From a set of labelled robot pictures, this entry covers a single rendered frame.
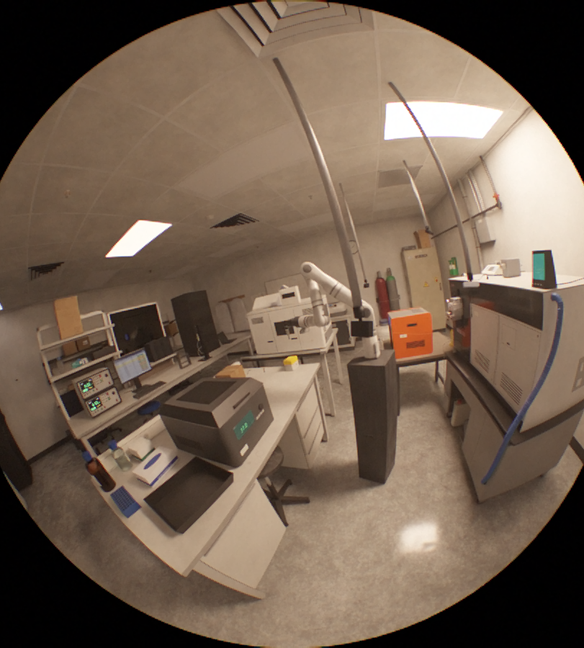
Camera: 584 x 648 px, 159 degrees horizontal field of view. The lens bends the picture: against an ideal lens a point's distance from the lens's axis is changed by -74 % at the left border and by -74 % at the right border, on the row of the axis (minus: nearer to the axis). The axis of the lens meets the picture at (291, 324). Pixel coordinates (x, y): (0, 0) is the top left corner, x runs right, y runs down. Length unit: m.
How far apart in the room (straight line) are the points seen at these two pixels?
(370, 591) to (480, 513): 0.88
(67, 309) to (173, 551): 2.42
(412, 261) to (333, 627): 5.30
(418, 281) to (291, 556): 4.87
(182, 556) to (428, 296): 5.14
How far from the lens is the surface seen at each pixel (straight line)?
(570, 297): 1.27
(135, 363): 2.84
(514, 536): 1.91
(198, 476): 1.10
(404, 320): 2.13
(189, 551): 0.89
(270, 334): 2.44
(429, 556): 1.69
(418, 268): 4.91
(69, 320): 2.73
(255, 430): 1.10
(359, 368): 1.25
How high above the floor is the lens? 1.60
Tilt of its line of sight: 9 degrees down
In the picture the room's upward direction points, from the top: 13 degrees counter-clockwise
